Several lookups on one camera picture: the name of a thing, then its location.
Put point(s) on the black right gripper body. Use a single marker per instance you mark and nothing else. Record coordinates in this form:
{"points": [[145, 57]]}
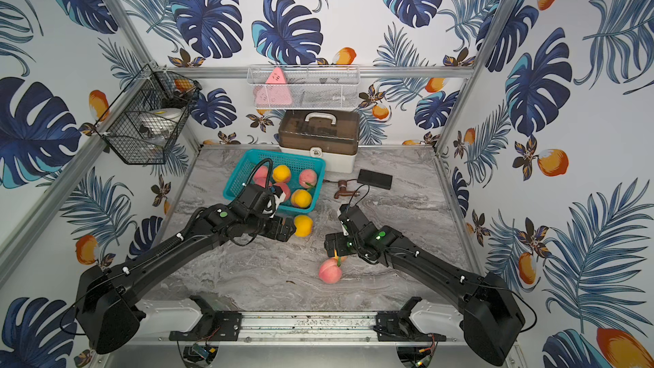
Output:
{"points": [[344, 244]]}

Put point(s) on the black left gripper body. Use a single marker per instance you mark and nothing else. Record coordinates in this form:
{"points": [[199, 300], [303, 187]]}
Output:
{"points": [[281, 227]]}

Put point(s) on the yellow peach front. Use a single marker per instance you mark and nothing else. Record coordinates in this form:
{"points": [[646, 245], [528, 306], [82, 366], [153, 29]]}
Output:
{"points": [[301, 199]]}

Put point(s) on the pink peach with leaf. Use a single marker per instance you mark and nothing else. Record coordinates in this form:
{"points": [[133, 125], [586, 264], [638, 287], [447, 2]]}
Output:
{"points": [[262, 172]]}

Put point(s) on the orange yellow peach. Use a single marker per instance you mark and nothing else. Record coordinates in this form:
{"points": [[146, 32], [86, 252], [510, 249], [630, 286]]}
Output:
{"points": [[338, 258]]}

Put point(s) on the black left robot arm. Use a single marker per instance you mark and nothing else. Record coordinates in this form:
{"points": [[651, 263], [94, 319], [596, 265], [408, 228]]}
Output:
{"points": [[106, 305]]}

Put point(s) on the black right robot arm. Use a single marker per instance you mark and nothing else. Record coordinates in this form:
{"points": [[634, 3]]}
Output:
{"points": [[492, 319]]}

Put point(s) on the teal plastic basket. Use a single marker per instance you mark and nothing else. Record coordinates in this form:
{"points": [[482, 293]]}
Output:
{"points": [[296, 163]]}

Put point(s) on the white bowl in basket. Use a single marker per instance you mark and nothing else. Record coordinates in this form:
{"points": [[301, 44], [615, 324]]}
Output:
{"points": [[159, 123]]}

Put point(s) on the maroon brass faucet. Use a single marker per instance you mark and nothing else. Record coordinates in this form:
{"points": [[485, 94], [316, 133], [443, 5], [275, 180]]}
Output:
{"points": [[343, 191]]}

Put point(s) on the black battery box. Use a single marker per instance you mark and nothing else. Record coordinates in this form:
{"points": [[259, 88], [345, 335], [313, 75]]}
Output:
{"points": [[375, 179]]}

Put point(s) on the white brown storage box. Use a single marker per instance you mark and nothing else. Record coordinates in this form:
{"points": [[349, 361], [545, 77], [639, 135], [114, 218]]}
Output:
{"points": [[331, 135]]}

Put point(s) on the pink triangle item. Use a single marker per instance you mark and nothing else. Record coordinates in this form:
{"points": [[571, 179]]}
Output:
{"points": [[275, 92]]}

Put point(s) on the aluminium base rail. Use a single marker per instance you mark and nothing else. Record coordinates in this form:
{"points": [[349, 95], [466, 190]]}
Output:
{"points": [[311, 328]]}

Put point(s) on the clear wall shelf basket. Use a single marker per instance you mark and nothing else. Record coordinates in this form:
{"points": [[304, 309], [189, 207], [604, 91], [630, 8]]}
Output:
{"points": [[313, 87]]}

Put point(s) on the black wire wall basket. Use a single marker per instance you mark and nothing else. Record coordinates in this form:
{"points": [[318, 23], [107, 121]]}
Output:
{"points": [[156, 105]]}

